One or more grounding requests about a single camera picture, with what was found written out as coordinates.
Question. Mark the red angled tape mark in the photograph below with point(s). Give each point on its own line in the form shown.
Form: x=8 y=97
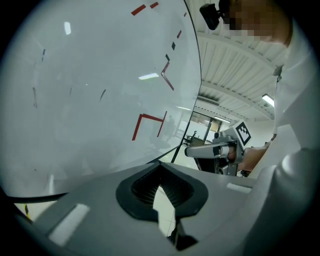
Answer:
x=167 y=81

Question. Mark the red tape strip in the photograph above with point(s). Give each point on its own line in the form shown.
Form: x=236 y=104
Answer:
x=154 y=5
x=138 y=10

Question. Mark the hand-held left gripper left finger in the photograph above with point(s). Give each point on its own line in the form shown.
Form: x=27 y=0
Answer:
x=95 y=220

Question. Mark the ceiling light panel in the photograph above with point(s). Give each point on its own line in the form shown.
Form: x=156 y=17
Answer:
x=268 y=100

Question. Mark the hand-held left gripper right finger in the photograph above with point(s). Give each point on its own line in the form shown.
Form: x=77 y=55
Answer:
x=220 y=212

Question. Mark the person's head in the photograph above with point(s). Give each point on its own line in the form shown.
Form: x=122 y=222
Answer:
x=250 y=20

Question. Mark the glass door with dark frame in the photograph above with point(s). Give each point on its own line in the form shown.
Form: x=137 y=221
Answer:
x=205 y=127

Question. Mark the red bracket tape mark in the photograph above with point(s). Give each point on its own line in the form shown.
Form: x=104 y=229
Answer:
x=152 y=118

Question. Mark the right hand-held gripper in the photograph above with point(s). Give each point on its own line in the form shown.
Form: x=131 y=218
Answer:
x=240 y=136

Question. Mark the white whiteboard with black stand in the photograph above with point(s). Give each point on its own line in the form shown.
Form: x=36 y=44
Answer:
x=87 y=125

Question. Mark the person's white shirt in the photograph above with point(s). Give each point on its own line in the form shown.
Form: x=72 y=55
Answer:
x=295 y=87

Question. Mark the person's right forearm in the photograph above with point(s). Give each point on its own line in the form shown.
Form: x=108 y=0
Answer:
x=253 y=157

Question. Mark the black head-mounted camera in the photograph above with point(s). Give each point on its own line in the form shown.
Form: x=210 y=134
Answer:
x=210 y=16

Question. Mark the yellow black hazard tape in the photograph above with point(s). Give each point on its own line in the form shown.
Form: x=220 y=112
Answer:
x=28 y=212

